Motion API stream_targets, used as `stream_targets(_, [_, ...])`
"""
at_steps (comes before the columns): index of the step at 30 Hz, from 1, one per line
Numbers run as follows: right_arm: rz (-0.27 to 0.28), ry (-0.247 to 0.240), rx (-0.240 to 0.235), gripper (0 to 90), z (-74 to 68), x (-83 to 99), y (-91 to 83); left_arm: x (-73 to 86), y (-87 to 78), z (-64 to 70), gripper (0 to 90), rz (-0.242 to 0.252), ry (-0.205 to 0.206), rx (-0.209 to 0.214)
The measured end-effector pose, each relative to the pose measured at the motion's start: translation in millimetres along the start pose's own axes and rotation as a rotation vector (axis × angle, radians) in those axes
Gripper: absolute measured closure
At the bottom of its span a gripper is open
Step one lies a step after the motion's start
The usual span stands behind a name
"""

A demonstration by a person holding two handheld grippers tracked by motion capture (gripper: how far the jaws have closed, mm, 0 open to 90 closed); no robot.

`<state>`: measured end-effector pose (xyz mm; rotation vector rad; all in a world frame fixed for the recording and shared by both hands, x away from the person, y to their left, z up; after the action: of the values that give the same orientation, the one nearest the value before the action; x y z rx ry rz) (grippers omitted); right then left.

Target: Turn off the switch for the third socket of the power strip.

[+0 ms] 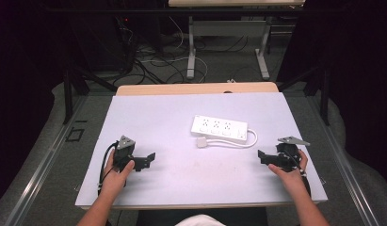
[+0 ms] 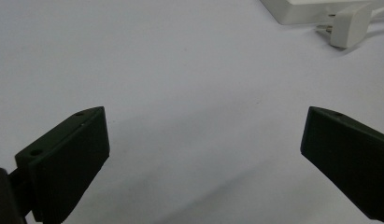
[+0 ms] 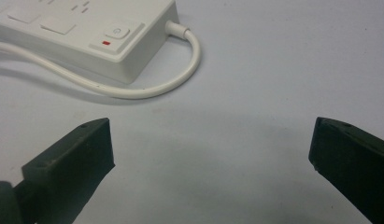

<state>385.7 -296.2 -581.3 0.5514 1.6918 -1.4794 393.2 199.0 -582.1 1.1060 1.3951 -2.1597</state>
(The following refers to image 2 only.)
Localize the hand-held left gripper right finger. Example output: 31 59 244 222
300 105 384 223

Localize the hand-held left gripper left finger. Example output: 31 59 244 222
14 105 110 224

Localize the white power strip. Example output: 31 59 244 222
260 0 384 26

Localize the white plug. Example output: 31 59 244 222
316 3 373 49

